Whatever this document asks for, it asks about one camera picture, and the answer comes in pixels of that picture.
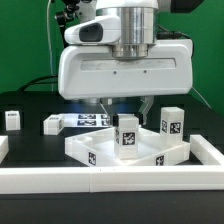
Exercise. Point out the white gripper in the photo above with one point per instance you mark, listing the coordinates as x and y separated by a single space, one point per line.
92 72

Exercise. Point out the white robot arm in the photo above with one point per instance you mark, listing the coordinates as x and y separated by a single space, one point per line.
116 51

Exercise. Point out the white fiducial marker base sheet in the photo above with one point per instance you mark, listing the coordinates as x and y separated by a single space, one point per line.
86 120

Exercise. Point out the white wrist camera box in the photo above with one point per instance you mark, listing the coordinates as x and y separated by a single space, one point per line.
102 30

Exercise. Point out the white right fence rail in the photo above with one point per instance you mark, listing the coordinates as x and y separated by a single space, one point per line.
205 152

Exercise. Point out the white fence rail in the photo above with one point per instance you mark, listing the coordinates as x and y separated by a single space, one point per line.
3 147
110 179
205 152

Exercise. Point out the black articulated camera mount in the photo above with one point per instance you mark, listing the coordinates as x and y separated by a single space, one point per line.
82 10

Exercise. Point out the white front fence rail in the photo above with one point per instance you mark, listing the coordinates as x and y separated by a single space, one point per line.
110 179

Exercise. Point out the white left fence rail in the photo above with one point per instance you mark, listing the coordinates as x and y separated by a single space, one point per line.
3 147

